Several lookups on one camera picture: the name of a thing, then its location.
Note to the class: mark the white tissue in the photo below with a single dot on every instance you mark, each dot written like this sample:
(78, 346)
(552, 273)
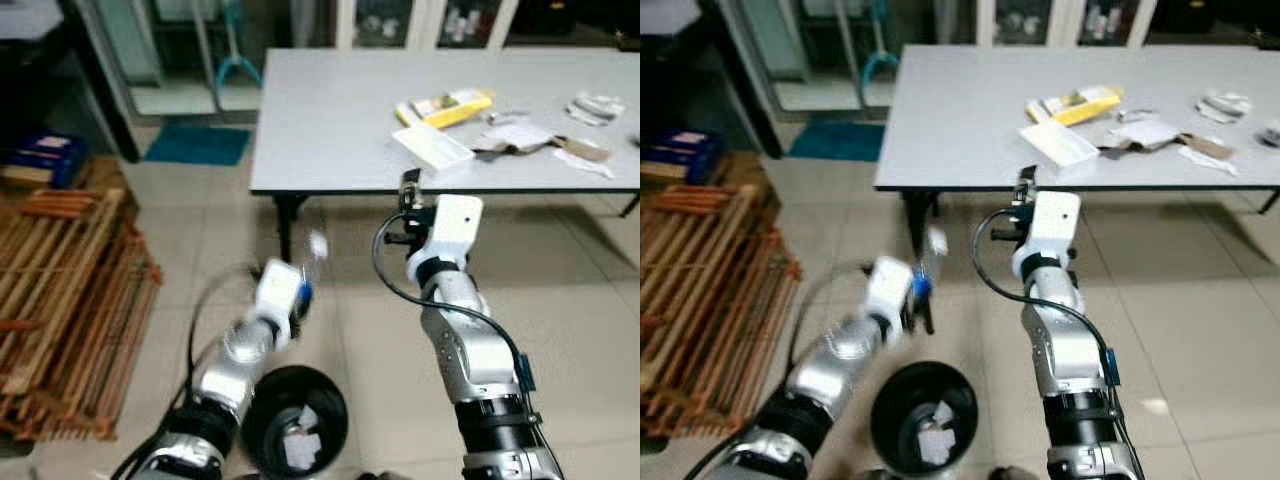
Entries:
(1210, 163)
(585, 166)
(318, 245)
(937, 240)

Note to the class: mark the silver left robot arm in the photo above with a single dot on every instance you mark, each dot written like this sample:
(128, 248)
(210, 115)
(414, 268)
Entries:
(225, 375)
(830, 385)

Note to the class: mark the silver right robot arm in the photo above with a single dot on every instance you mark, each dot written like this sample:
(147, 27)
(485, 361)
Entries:
(1070, 360)
(470, 350)

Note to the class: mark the black round rubbish bin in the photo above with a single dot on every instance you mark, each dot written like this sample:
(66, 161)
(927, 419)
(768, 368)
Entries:
(895, 420)
(265, 425)

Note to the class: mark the white paper trash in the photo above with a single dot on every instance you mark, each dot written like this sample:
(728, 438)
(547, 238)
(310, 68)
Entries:
(935, 437)
(300, 445)

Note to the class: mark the white foam tray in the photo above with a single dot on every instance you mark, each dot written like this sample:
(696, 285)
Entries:
(432, 147)
(1060, 143)

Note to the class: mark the black table leg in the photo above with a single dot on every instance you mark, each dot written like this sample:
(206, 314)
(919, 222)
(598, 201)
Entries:
(913, 220)
(1270, 200)
(283, 215)
(629, 205)

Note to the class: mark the yellow white snack package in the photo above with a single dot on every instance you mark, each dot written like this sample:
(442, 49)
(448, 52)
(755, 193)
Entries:
(1080, 103)
(450, 105)

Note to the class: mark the white paper sheet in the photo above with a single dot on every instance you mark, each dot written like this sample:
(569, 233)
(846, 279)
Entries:
(520, 135)
(1150, 132)

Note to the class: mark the blue floor mat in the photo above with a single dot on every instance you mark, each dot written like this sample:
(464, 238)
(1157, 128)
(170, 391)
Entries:
(198, 145)
(838, 142)

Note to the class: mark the white framed glass cabinet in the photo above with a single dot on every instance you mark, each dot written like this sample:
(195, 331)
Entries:
(345, 25)
(985, 20)

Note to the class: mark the white flat tissue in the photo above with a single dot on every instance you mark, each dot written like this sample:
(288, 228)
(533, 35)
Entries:
(585, 166)
(1210, 163)

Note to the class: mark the teal plastic mop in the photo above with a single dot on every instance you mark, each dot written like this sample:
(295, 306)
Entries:
(235, 50)
(880, 45)

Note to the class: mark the white wrapper with barcode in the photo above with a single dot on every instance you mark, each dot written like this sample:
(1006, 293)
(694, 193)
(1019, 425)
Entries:
(1225, 103)
(595, 107)

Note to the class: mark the brown wooden slat pile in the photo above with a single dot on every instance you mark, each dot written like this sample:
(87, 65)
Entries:
(70, 310)
(710, 310)

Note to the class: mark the blue cardboard box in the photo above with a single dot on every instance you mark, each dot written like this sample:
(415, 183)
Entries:
(45, 158)
(675, 155)

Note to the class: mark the white desk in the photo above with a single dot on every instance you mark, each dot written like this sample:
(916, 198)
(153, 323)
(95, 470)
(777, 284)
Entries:
(25, 18)
(662, 14)

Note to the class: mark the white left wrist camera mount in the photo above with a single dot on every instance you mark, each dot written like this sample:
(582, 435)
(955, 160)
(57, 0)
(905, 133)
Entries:
(278, 290)
(888, 290)

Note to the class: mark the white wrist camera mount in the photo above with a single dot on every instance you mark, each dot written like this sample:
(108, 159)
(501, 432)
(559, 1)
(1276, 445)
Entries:
(1050, 225)
(888, 290)
(278, 290)
(452, 230)

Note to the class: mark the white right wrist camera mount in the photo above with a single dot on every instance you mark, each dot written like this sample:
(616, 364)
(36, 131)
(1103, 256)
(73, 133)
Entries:
(452, 230)
(1050, 225)

